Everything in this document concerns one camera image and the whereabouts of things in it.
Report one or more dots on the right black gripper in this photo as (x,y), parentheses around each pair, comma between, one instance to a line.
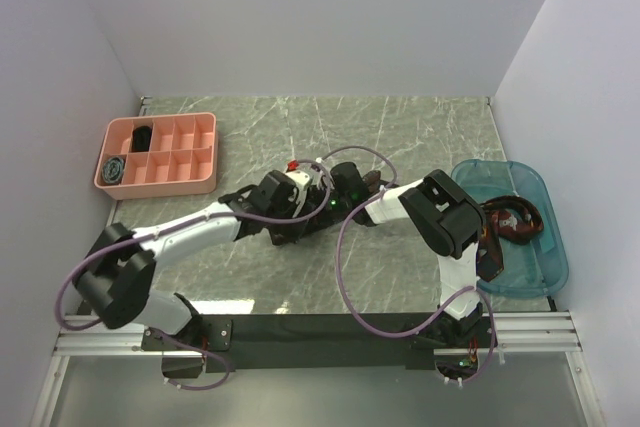
(321,217)

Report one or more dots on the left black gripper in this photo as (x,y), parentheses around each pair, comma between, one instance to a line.
(288,230)

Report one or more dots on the brown blue floral tie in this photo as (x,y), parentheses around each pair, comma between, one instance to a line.
(373,181)

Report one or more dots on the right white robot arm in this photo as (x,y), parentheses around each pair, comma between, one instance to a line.
(451,223)

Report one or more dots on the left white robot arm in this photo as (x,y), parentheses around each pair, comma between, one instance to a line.
(117,276)

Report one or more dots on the pink compartment organizer tray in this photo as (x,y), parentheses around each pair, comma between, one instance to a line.
(182,159)

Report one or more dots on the black rolled tie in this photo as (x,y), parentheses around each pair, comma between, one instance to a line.
(141,139)

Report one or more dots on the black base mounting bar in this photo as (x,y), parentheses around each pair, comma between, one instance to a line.
(277,341)

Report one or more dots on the grey patterned rolled tie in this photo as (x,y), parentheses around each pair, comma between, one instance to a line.
(112,171)

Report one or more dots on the dark red patterned tie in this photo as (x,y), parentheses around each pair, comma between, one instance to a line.
(509,217)

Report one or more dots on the teal transparent plastic bin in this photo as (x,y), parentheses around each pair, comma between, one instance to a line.
(539,268)

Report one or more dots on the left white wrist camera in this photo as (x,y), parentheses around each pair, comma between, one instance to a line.
(302,179)

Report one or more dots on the aluminium frame rail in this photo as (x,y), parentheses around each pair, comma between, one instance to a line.
(517,333)

